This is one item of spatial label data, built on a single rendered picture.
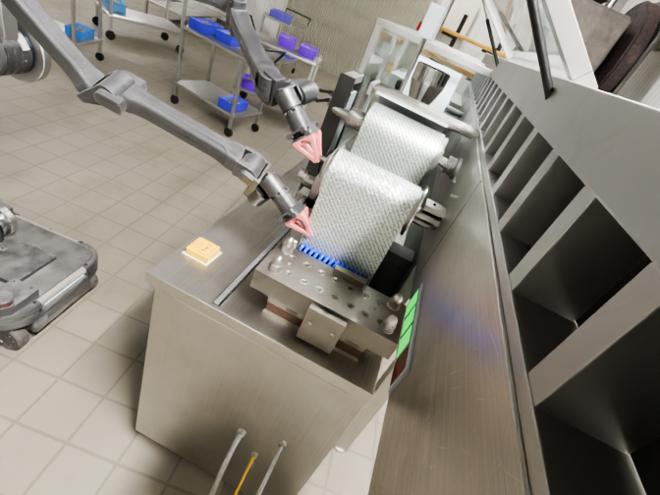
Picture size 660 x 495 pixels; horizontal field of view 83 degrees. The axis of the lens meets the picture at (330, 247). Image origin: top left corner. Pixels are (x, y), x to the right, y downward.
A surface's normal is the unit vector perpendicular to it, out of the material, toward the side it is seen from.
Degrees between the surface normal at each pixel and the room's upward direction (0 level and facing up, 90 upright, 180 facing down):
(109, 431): 0
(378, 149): 92
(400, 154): 92
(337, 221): 90
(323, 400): 90
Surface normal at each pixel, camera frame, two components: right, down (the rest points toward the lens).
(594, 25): -0.31, 0.48
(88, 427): 0.36, -0.76
